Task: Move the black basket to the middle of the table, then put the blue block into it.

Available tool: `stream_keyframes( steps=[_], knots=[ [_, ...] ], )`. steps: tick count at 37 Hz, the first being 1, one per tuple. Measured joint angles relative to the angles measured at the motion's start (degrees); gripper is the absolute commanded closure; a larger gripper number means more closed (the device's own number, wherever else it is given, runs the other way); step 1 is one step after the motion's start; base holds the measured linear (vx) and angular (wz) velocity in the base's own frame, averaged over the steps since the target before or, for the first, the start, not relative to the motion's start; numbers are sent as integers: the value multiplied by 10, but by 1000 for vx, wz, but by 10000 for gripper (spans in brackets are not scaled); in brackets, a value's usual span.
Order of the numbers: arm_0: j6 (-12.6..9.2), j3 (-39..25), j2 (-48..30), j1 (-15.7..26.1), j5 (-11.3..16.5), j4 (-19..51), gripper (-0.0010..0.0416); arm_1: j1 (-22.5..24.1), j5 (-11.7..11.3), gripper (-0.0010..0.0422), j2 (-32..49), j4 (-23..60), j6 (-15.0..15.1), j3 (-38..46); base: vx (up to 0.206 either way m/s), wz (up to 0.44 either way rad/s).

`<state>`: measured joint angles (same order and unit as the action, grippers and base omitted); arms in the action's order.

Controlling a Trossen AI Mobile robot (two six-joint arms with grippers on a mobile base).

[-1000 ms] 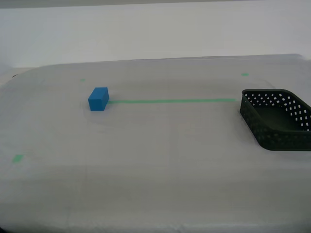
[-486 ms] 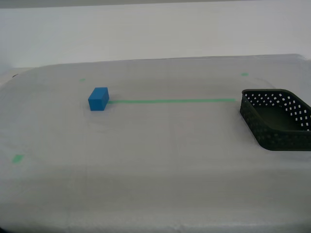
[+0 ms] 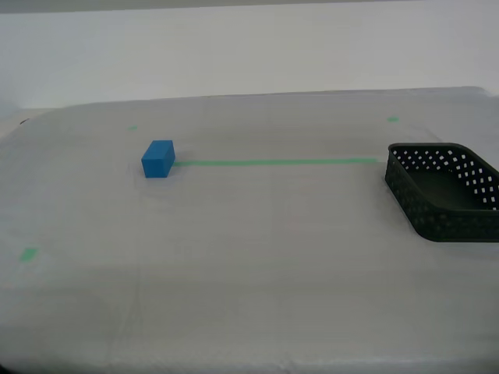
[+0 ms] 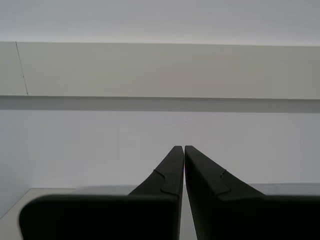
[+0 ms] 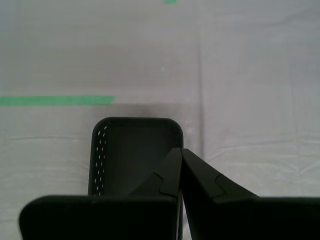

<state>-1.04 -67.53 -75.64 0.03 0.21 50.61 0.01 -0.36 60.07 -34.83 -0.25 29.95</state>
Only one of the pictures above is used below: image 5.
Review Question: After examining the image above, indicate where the long green tape strip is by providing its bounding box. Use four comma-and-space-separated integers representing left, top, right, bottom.
0, 95, 116, 107

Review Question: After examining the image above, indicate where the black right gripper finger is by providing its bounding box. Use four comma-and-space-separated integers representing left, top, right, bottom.
181, 148, 320, 240
19, 147, 183, 240

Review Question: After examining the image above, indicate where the black perforated plastic basket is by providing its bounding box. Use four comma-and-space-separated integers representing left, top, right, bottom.
87, 116, 185, 236

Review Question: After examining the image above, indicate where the white table cover sheet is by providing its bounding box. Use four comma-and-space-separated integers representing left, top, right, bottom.
0, 0, 320, 240

